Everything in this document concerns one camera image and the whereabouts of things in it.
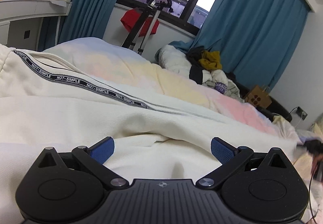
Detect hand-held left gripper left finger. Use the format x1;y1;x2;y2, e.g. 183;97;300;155
35;136;129;190

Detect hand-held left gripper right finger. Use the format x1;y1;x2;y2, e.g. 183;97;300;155
196;137;294;191

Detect white pants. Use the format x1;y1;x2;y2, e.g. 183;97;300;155
0;44;311;224

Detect cream yellow blanket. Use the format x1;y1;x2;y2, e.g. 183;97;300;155
272;115;306;145

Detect black sofa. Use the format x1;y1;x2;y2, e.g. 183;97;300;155
227;73;293;122

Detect brown paper bag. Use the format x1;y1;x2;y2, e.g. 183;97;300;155
244;85;272;109

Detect dark garment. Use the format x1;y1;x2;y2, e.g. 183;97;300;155
187;48;210;84

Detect pastel bed duvet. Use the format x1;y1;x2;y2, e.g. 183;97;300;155
42;37;323;224

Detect mustard yellow garment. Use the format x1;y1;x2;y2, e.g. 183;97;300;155
199;50;222;71

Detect black and silver tripod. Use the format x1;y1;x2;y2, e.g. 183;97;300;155
122;0;174;55

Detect red cloth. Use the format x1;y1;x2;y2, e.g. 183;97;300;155
120;9;160;35

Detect white dresser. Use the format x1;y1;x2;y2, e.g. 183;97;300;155
0;0;72;47

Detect wall socket with charger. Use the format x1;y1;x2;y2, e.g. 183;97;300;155
296;106;308;119

